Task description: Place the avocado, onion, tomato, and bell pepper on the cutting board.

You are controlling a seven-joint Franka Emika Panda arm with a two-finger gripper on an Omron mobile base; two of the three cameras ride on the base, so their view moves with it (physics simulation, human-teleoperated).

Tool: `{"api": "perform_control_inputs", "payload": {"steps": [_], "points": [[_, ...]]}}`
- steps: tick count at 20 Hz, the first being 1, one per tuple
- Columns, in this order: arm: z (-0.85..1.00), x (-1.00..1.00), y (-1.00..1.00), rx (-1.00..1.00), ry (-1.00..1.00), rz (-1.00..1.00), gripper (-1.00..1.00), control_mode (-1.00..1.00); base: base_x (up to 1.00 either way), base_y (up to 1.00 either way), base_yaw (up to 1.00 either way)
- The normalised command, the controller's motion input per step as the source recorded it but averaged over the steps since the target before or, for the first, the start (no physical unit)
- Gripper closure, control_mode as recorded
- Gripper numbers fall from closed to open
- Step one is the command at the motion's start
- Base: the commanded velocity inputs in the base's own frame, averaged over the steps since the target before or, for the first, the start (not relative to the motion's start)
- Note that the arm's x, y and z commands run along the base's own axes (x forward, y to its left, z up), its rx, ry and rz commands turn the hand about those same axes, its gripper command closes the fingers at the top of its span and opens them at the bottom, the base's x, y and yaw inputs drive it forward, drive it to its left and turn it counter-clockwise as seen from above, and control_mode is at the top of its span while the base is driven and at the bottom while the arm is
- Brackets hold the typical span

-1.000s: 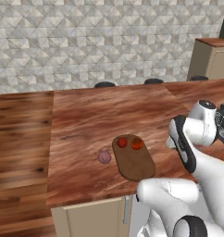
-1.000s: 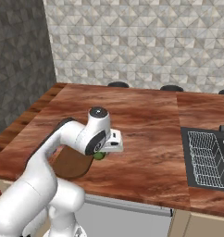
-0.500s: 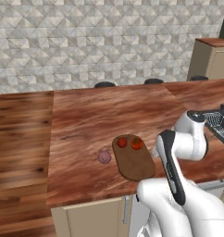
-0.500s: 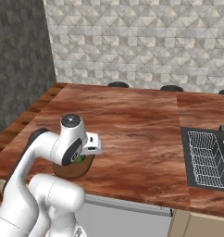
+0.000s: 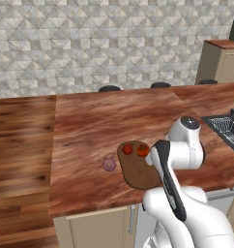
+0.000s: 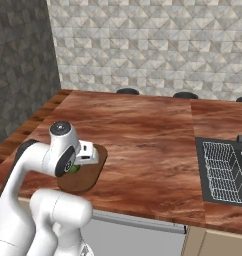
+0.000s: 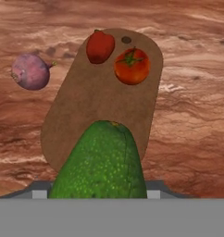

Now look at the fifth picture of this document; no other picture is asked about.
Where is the red tomato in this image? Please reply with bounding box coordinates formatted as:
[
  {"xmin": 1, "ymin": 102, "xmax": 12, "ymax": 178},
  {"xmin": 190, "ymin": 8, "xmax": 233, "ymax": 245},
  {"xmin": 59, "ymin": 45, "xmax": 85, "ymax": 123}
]
[{"xmin": 122, "ymin": 143, "xmax": 134, "ymax": 156}]

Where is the orange-red bell pepper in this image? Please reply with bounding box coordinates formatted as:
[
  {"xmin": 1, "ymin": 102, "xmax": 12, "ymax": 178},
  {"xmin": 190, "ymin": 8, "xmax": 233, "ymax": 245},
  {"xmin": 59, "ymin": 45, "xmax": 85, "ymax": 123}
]
[{"xmin": 135, "ymin": 143, "xmax": 151, "ymax": 158}]

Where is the purple onion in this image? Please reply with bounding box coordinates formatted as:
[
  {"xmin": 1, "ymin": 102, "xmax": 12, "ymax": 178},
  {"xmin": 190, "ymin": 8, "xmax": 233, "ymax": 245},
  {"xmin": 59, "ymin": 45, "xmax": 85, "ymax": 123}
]
[{"xmin": 102, "ymin": 157, "xmax": 117, "ymax": 172}]

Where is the brown wooden cutting board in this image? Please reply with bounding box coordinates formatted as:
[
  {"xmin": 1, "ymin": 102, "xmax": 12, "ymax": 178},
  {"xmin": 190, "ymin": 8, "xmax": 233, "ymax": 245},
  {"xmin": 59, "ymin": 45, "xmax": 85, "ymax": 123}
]
[{"xmin": 116, "ymin": 139, "xmax": 163, "ymax": 192}]

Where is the black round stool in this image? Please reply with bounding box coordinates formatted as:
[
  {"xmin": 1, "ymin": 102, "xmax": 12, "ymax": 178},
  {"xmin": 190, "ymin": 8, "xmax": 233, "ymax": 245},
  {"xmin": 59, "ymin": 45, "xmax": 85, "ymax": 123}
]
[
  {"xmin": 150, "ymin": 81, "xmax": 172, "ymax": 89},
  {"xmin": 197, "ymin": 78, "xmax": 219, "ymax": 86},
  {"xmin": 98, "ymin": 84, "xmax": 122, "ymax": 93}
]

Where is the beige cupboard with wooden top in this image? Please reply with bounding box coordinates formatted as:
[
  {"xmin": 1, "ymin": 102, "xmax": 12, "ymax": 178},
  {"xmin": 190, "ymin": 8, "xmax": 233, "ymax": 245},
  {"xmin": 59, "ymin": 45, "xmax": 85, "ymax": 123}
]
[{"xmin": 194, "ymin": 39, "xmax": 234, "ymax": 86}]

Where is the silver cupboard handle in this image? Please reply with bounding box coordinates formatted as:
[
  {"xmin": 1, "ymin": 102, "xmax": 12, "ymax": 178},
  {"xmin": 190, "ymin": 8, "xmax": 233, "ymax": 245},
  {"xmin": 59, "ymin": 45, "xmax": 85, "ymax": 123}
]
[{"xmin": 128, "ymin": 204, "xmax": 137, "ymax": 235}]

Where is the silver dishwasher handle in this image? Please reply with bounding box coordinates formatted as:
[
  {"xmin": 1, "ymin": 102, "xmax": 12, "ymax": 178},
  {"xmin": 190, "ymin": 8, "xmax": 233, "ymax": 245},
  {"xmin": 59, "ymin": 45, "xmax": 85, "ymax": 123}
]
[{"xmin": 205, "ymin": 187, "xmax": 234, "ymax": 202}]

